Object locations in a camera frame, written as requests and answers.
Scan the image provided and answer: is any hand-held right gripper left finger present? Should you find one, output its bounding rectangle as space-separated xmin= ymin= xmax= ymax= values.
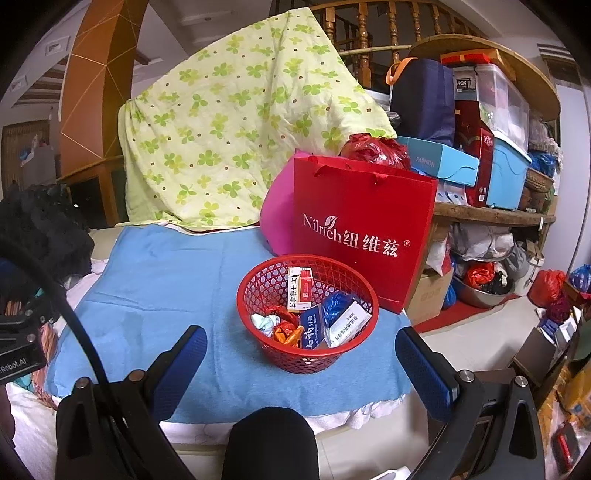
xmin=55 ymin=324 xmax=208 ymax=480

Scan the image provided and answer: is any red mesh plastic basket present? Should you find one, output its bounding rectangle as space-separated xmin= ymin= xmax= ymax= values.
xmin=237 ymin=256 xmax=380 ymax=374

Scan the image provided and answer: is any wooden chair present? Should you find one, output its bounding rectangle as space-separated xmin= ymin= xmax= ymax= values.
xmin=58 ymin=0 xmax=148 ymax=227

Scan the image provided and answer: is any light blue shoe box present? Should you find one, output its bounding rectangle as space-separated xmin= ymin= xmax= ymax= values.
xmin=397 ymin=135 xmax=481 ymax=188

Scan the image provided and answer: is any navy bag with orange handles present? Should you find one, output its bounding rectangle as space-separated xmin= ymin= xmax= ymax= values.
xmin=385 ymin=58 xmax=458 ymax=148

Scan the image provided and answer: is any wooden stair railing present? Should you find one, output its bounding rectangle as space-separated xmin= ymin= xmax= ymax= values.
xmin=309 ymin=0 xmax=490 ymax=88

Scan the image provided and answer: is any cardboard box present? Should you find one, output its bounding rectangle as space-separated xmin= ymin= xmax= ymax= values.
xmin=406 ymin=268 xmax=455 ymax=326

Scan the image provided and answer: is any green clover print quilt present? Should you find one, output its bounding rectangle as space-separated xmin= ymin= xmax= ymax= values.
xmin=117 ymin=8 xmax=398 ymax=232

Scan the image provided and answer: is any wooden table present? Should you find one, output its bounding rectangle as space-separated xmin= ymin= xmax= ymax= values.
xmin=434 ymin=200 xmax=557 ymax=227

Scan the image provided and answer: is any light blue storage bin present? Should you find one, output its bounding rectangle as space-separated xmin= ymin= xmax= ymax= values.
xmin=485 ymin=136 xmax=533 ymax=210

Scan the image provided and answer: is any orange wrapper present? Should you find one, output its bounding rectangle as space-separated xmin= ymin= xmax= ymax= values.
xmin=272 ymin=322 xmax=303 ymax=347

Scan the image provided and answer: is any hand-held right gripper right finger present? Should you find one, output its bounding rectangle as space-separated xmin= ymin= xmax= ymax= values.
xmin=396 ymin=327 xmax=546 ymax=480

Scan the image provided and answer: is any blue and white carton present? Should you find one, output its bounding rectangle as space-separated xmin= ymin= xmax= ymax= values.
xmin=299 ymin=304 xmax=329 ymax=350

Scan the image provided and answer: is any clear plastic storage bin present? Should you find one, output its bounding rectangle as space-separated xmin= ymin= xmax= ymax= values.
xmin=455 ymin=62 xmax=531 ymax=153

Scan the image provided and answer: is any pink pillow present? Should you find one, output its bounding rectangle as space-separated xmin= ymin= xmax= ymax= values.
xmin=259 ymin=173 xmax=296 ymax=257

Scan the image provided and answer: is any black fluffy garment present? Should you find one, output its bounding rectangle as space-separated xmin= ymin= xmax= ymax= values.
xmin=0 ymin=182 xmax=95 ymax=282

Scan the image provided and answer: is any person's right leg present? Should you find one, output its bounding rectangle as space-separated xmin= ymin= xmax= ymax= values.
xmin=222 ymin=406 xmax=320 ymax=480

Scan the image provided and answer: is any light blue towel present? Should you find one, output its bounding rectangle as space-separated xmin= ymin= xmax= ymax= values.
xmin=46 ymin=224 xmax=414 ymax=411

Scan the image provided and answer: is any white bed sheet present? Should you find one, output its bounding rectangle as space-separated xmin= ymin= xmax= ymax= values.
xmin=7 ymin=258 xmax=416 ymax=480

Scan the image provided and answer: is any blue plastic bag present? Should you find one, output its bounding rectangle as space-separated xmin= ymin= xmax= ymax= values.
xmin=321 ymin=292 xmax=358 ymax=324

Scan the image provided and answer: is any red and white medicine box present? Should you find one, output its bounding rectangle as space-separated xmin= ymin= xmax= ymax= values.
xmin=287 ymin=267 xmax=314 ymax=311

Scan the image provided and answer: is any tall red box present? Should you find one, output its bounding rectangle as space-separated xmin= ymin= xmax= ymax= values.
xmin=455 ymin=99 xmax=495 ymax=208

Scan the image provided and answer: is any red paper gift bag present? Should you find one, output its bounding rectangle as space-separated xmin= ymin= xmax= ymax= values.
xmin=292 ymin=150 xmax=438 ymax=315

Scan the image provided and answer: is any large crumpled red plastic bag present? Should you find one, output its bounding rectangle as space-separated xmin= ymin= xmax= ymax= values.
xmin=339 ymin=133 xmax=411 ymax=171

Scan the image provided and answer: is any shiny red bag in basin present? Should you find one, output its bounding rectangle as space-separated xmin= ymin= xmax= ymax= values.
xmin=464 ymin=262 xmax=497 ymax=289

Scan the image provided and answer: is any metal basin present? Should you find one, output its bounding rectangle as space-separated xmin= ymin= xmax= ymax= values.
xmin=455 ymin=272 xmax=513 ymax=309

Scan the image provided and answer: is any red plastic bag on floor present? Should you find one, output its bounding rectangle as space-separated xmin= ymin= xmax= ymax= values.
xmin=531 ymin=270 xmax=568 ymax=310

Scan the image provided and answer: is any brown wicker panel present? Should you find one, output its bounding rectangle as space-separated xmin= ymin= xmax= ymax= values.
xmin=0 ymin=120 xmax=51 ymax=195

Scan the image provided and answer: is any knotted blue face mask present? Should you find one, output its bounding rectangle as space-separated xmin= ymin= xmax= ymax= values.
xmin=250 ymin=313 xmax=283 ymax=335

